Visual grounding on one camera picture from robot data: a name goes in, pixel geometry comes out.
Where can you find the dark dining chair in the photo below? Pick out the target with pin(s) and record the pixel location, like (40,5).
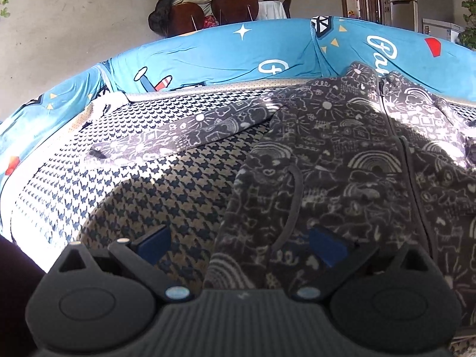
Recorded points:
(287,7)

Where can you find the white chest freezer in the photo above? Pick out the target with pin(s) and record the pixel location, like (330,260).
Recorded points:
(442,31)

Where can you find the table with white tablecloth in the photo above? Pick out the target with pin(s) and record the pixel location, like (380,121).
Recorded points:
(271,10)

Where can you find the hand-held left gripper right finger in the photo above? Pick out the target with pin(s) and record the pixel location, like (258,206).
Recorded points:
(327,246)

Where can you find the silver refrigerator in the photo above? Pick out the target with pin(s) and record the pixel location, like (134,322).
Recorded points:
(405,11)

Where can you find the grey patterned fleece jacket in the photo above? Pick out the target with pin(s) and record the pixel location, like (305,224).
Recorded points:
(334,156)

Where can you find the green potted houseplant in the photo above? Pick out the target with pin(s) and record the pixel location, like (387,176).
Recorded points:
(469,26)

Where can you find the green plant wall sticker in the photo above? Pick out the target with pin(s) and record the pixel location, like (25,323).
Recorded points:
(4,5)

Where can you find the blue printed sofa cover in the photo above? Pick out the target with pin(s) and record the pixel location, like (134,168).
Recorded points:
(208,52)

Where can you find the red floral cloth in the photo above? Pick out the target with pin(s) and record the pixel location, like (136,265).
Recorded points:
(211,21)

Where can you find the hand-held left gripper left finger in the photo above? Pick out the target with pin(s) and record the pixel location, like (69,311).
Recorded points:
(154,244)

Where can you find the houndstooth sofa seat cover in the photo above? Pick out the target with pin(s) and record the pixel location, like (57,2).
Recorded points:
(148,178)

